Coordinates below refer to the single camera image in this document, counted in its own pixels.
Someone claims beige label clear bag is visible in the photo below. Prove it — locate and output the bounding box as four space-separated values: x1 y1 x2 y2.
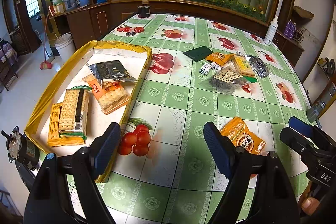
201 67 249 95

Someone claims yellow taped cardboard tray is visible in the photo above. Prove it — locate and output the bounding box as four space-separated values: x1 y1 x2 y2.
24 40 152 183

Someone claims white spray bottle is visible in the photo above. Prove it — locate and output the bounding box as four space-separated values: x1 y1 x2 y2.
264 15 278 45

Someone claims silver foil snack packet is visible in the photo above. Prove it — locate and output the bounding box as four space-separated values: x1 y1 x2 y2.
89 60 137 88

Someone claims person's right hand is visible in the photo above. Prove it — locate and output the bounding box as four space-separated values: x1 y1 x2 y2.
298 181 320 216

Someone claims green edged cracker pack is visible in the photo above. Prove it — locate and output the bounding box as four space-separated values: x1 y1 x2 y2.
59 85 91 141

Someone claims dark silver foil bag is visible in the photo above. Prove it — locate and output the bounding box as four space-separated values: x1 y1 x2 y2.
246 55 270 79

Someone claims small black jar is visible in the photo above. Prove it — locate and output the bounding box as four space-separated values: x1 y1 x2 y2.
138 5 150 18

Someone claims red broom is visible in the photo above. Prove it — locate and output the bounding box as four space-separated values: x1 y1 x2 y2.
37 16 52 71

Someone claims orange label cracker pack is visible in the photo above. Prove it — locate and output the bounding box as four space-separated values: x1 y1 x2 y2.
82 75 129 115

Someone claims white patterned candy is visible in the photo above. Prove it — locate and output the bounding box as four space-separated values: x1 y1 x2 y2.
211 62 222 72
199 63 212 76

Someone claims white plastic bucket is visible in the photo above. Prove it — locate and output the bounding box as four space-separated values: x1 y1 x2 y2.
55 32 76 63

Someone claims orange snack packet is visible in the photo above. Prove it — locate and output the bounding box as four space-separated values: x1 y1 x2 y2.
220 117 266 155

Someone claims green fruit print tablecloth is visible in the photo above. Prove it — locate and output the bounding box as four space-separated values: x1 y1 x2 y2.
97 14 309 223

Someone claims electric motor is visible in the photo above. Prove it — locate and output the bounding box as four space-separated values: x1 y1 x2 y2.
1 126 39 171

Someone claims yellow cracker pack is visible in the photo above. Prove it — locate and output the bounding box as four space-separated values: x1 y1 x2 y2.
231 55 255 77

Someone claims orange wrapper snack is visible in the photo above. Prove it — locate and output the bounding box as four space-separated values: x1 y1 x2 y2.
206 52 235 67

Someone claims dark green pouch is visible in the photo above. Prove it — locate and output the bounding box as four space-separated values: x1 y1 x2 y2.
183 46 213 62

